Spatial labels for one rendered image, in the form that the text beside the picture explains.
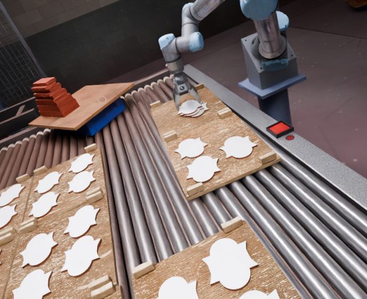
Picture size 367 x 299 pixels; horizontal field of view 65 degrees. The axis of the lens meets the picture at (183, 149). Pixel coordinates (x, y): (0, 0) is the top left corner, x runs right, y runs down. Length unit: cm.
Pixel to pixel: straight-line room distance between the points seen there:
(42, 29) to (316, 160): 552
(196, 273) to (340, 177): 51
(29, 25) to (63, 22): 57
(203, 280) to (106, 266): 30
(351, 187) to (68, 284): 85
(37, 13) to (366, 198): 572
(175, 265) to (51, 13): 552
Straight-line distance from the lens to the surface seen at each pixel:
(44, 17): 603
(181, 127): 137
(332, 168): 101
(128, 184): 119
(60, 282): 99
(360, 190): 95
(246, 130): 120
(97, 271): 94
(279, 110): 174
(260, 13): 110
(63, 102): 183
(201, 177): 102
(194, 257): 82
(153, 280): 83
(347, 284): 77
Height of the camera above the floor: 158
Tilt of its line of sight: 32 degrees down
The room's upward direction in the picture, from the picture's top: 21 degrees counter-clockwise
